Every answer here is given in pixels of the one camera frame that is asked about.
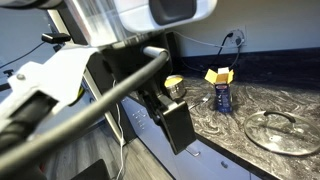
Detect thin black camera cable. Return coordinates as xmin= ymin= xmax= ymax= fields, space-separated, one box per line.
xmin=0 ymin=41 xmax=46 ymax=70

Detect silver pot with black handle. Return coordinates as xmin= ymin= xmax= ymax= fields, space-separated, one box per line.
xmin=164 ymin=74 xmax=187 ymax=100

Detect black camera on stand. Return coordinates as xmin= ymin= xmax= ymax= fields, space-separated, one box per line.
xmin=41 ymin=32 xmax=72 ymax=44

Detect hanging white cable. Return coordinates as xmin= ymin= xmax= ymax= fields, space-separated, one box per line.
xmin=112 ymin=79 xmax=127 ymax=180

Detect dark arm cable hose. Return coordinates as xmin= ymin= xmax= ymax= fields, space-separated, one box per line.
xmin=0 ymin=46 xmax=170 ymax=179

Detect glass lid with black handle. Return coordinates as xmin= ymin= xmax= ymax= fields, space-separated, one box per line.
xmin=243 ymin=110 xmax=320 ymax=157

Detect white wall outlet plate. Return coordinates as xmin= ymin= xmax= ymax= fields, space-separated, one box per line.
xmin=226 ymin=25 xmax=248 ymax=48

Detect black case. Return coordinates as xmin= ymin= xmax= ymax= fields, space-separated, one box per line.
xmin=70 ymin=158 xmax=112 ymax=180

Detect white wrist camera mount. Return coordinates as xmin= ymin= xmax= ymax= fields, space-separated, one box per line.
xmin=0 ymin=45 xmax=99 ymax=134

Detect thin white wall cable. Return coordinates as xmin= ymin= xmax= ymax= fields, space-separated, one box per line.
xmin=173 ymin=30 xmax=246 ymax=48

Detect pale yellow pot contents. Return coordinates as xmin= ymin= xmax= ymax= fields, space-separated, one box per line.
xmin=165 ymin=75 xmax=185 ymax=88

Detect blue pasta box yellow flaps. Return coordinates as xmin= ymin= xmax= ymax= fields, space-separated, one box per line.
xmin=204 ymin=67 xmax=235 ymax=114

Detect black power cable with plug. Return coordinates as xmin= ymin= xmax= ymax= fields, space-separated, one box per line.
xmin=229 ymin=37 xmax=243 ymax=69
xmin=181 ymin=31 xmax=235 ymax=73

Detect white base cabinet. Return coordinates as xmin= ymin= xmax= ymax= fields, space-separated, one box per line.
xmin=120 ymin=95 xmax=271 ymax=180

